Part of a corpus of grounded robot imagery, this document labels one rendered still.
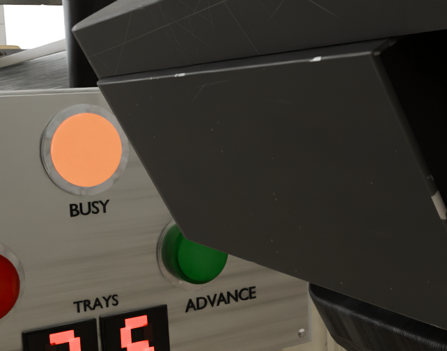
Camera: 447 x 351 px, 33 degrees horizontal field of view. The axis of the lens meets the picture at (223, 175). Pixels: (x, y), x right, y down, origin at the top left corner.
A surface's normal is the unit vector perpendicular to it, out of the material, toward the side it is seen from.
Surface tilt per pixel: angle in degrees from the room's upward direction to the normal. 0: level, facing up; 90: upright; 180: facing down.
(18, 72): 90
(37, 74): 90
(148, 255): 90
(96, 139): 90
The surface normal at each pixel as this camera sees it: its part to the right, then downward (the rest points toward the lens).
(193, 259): 0.50, 0.06
